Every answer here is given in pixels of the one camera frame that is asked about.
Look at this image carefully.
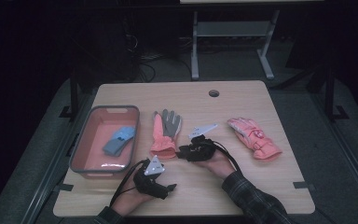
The person's left hand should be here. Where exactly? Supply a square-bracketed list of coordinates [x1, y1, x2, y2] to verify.
[110, 172, 157, 216]

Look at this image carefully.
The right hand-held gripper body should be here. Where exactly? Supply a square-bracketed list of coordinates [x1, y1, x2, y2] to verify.
[180, 123, 218, 162]

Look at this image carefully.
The black tape strip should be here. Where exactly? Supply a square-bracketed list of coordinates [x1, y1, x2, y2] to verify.
[293, 181, 316, 191]
[53, 183, 75, 192]

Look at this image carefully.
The bundle of floor cables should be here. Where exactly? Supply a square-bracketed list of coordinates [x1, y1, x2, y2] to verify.
[122, 32, 194, 83]

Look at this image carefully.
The left hand-held gripper black cable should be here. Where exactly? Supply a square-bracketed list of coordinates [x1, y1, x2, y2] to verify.
[109, 158, 152, 207]

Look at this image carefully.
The pink glove with grey palm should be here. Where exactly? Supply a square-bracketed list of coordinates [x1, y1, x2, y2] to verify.
[149, 108, 183, 160]

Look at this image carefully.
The person's right hand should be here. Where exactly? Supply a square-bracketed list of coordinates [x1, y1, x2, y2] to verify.
[195, 148, 237, 181]

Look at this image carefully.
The grey metal desk frame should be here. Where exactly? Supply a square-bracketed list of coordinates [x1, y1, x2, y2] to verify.
[190, 9, 281, 81]

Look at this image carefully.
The pink padded ski glove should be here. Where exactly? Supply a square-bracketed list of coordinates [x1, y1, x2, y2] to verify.
[227, 117, 283, 162]

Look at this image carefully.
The right hand-held gripper black cable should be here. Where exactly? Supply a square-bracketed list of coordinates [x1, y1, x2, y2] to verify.
[213, 140, 244, 174]

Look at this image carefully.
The black stand post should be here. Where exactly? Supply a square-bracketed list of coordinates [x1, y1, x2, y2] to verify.
[324, 62, 350, 123]
[59, 68, 82, 120]

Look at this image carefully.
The hand-held gripper black cable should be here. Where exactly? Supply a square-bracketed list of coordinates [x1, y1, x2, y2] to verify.
[213, 140, 244, 174]
[109, 158, 152, 207]

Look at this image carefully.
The pink plastic basket grey rim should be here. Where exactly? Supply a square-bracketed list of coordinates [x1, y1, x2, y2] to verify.
[69, 105, 141, 180]

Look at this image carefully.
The grey floor rail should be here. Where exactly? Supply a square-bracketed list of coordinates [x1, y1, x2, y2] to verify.
[310, 92, 358, 216]
[20, 92, 92, 224]

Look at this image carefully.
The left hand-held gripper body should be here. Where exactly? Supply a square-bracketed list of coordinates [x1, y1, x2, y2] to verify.
[132, 155, 170, 201]

